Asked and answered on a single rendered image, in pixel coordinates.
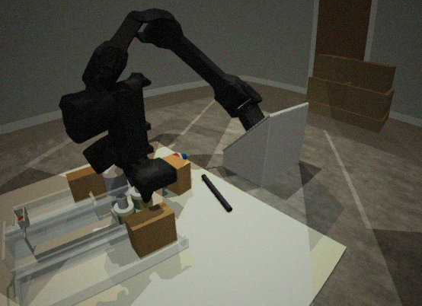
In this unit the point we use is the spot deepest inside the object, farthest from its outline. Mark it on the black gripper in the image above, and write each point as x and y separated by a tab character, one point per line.
147	175

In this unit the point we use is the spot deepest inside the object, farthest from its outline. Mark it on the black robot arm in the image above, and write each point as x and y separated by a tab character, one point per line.
103	103

